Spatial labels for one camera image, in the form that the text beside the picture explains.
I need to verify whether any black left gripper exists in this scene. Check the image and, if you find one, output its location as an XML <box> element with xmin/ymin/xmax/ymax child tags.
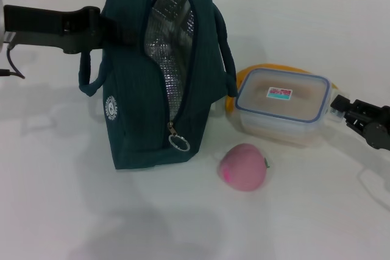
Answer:
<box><xmin>4</xmin><ymin>4</ymin><xmax>138</xmax><ymax>55</ymax></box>

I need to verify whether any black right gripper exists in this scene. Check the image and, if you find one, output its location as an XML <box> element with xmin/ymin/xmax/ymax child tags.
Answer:
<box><xmin>330</xmin><ymin>95</ymin><xmax>390</xmax><ymax>151</ymax></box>

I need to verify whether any clear plastic food container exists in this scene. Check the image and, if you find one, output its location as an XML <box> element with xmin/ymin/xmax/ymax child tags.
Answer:
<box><xmin>227</xmin><ymin>68</ymin><xmax>345</xmax><ymax>149</ymax></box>

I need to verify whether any dark teal insulated lunch bag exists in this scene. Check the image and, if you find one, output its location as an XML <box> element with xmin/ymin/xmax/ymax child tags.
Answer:
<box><xmin>78</xmin><ymin>0</ymin><xmax>238</xmax><ymax>171</ymax></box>

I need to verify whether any yellow banana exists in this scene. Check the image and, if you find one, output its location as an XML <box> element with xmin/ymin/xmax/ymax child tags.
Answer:
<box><xmin>225</xmin><ymin>62</ymin><xmax>339</xmax><ymax>113</ymax></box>

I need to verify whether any pink toy peach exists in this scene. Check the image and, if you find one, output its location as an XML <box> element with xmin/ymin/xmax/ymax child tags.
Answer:
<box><xmin>216</xmin><ymin>143</ymin><xmax>271</xmax><ymax>193</ymax></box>

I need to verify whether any dark left arm cable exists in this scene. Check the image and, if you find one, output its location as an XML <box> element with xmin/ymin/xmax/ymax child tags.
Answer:
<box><xmin>0</xmin><ymin>45</ymin><xmax>27</xmax><ymax>80</ymax></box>

